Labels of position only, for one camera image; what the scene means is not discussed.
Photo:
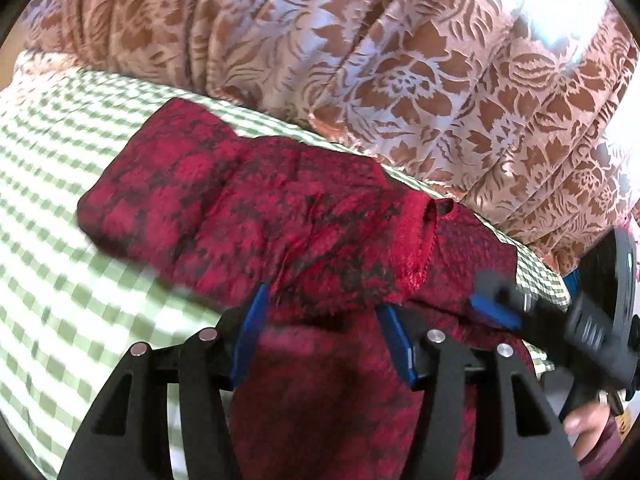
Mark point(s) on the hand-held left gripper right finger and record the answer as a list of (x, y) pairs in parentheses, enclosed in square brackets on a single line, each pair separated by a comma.
[(397, 345)]

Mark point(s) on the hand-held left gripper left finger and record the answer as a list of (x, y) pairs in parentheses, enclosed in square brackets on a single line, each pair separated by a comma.
[(248, 340)]

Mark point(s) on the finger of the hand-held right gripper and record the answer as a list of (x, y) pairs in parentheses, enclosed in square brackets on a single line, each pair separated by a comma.
[(492, 310)]

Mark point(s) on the red black patterned garment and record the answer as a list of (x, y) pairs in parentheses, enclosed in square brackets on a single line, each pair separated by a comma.
[(250, 200)]

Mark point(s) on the person's right forearm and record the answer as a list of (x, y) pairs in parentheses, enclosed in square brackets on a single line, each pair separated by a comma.
[(602, 442)]

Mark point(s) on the person's right hand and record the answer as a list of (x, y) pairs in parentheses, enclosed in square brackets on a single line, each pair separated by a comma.
[(585, 422)]

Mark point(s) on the green checkered bedsheet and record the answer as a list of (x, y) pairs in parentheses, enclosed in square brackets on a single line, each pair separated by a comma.
[(60, 240)]

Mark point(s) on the brown floral curtain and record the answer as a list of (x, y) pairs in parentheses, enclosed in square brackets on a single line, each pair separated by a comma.
[(400, 60)]

